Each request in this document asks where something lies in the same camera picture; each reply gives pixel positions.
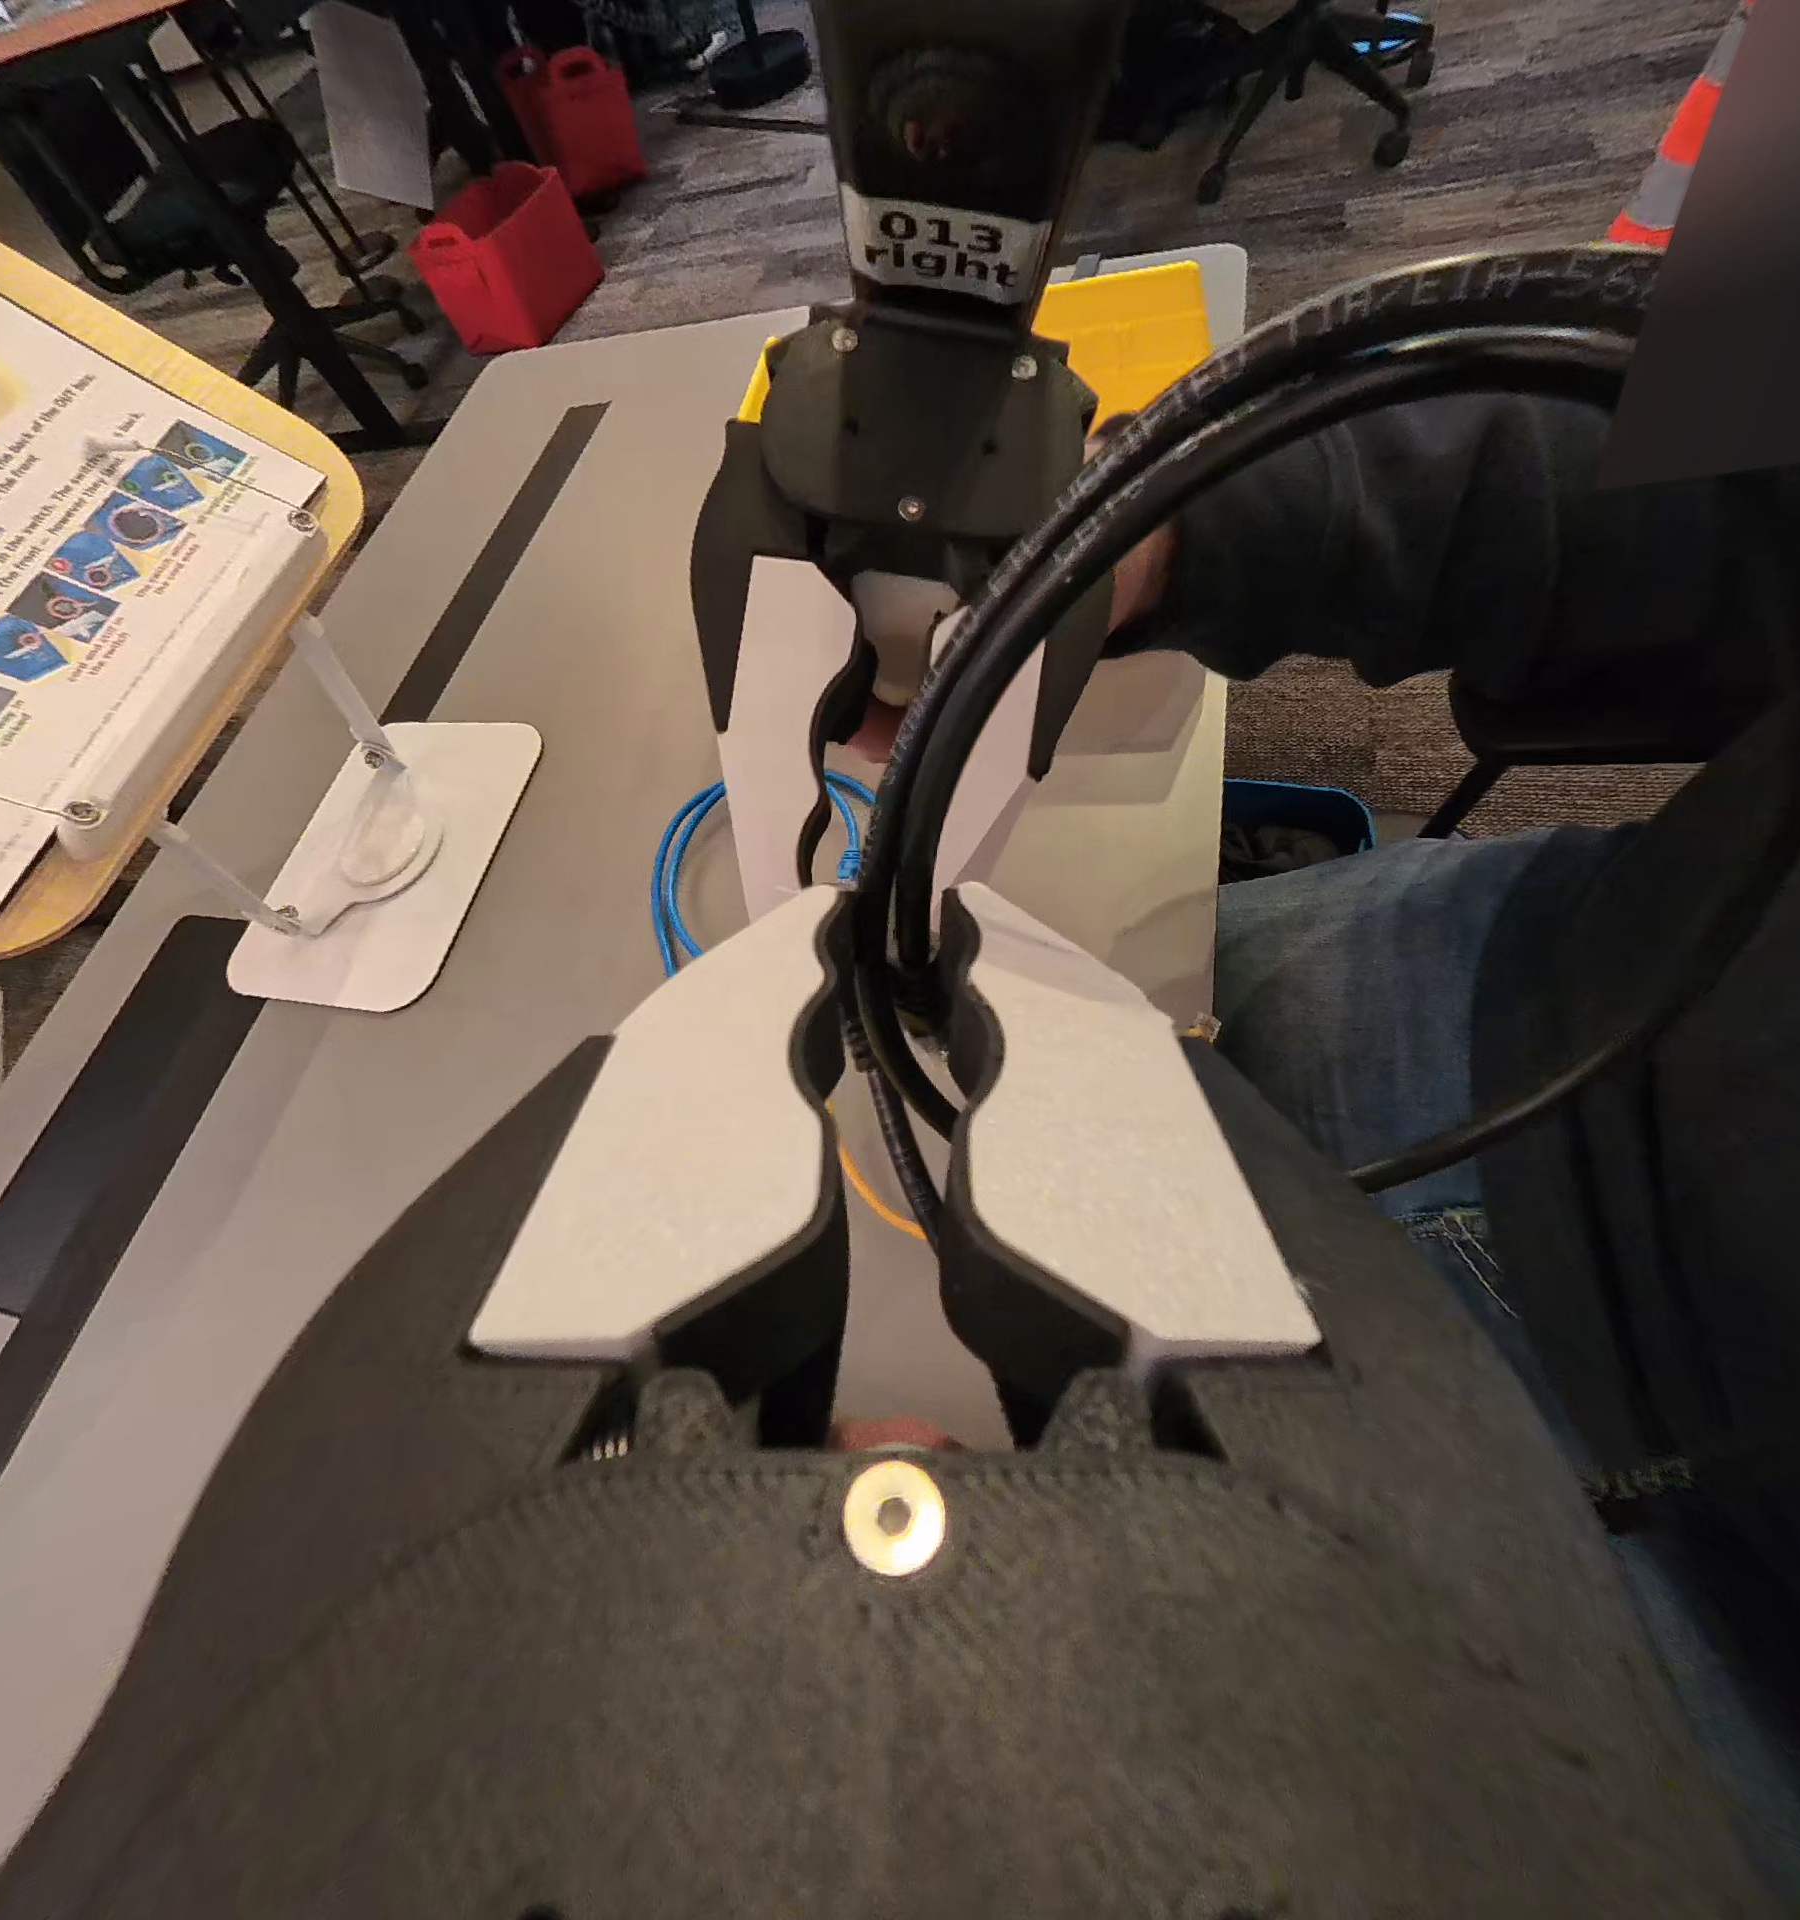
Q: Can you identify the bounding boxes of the person's right hand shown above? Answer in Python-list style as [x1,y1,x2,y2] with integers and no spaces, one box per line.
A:
[1109,509,1188,664]

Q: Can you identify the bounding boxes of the black ethernet cable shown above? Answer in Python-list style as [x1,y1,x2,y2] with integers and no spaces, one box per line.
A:
[838,246,1800,1251]

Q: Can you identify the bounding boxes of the red plastic bin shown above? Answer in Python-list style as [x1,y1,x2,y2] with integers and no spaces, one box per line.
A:
[497,46,649,198]
[409,161,608,355]

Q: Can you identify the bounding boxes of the person's legs in jeans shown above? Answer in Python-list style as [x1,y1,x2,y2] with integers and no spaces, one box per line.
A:
[1216,831,1800,1920]

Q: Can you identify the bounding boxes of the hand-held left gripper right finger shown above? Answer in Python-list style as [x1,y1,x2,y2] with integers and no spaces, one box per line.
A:
[938,885,1322,1366]

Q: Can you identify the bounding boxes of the yellow plastic bin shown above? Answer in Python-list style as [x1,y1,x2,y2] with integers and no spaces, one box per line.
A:
[740,261,1218,439]

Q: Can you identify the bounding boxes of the brown desk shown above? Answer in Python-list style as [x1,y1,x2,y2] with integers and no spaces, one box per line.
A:
[0,0,191,84]

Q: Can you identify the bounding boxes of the blue plastic bin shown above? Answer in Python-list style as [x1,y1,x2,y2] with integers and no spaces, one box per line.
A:
[1218,777,1377,889]

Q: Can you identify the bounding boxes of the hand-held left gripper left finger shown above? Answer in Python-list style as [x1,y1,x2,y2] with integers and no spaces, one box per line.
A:
[468,885,857,1366]

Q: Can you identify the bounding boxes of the light wooden table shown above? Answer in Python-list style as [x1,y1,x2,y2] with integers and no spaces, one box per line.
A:
[0,210,370,965]

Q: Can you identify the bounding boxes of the white paper sheet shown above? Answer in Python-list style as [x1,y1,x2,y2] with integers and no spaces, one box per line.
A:
[305,0,439,214]

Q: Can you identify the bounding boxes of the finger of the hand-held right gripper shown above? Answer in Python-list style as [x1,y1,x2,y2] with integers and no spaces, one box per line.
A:
[717,560,864,915]
[930,601,1059,900]

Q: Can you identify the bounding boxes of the person's right forearm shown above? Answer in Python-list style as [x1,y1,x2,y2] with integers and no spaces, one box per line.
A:
[1140,392,1652,694]

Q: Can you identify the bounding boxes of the person's dark sweater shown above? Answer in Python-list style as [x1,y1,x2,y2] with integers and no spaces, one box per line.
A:
[1441,450,1800,1517]

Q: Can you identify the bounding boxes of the document stand with instruction sheet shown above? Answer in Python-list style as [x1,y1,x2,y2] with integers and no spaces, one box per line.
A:
[0,256,544,1015]

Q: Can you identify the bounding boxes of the blue ethernet cable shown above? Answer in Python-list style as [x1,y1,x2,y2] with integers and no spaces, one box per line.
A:
[655,769,882,980]

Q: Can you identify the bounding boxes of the yellow ethernet cable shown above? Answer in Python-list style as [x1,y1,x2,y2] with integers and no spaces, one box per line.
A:
[830,1109,935,1251]

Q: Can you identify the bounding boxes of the black office chair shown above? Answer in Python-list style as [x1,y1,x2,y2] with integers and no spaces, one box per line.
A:
[30,75,440,452]
[1198,0,1436,206]

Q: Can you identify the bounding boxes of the orange traffic cone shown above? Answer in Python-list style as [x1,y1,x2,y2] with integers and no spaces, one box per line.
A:
[1609,0,1757,251]

